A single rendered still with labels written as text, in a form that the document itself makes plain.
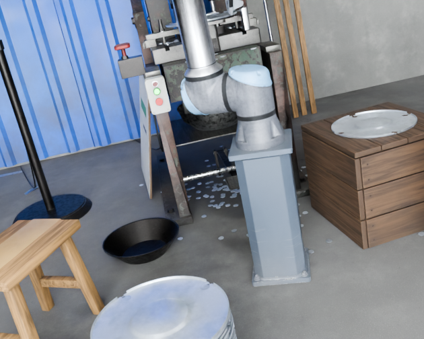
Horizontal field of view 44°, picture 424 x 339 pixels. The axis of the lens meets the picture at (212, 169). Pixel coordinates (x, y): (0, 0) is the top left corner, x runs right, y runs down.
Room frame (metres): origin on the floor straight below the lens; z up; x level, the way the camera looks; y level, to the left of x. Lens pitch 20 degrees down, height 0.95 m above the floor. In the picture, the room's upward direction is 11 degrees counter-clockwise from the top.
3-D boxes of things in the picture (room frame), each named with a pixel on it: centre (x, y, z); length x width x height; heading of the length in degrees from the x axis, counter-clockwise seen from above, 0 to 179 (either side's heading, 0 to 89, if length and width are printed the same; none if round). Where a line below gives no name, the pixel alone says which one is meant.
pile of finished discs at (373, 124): (1.74, -0.59, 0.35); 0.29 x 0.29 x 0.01
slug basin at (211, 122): (2.30, -0.07, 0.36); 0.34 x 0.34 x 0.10
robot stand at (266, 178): (1.50, -0.16, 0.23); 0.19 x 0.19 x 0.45; 78
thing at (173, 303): (0.91, 0.17, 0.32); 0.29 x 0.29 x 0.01
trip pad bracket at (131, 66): (2.05, 0.22, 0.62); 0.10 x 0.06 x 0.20; 94
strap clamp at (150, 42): (2.29, 0.10, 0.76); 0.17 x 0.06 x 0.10; 94
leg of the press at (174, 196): (2.42, 0.21, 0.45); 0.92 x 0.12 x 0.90; 4
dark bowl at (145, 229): (1.80, 0.32, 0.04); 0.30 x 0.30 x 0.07
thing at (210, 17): (2.18, -0.08, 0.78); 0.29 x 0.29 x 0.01
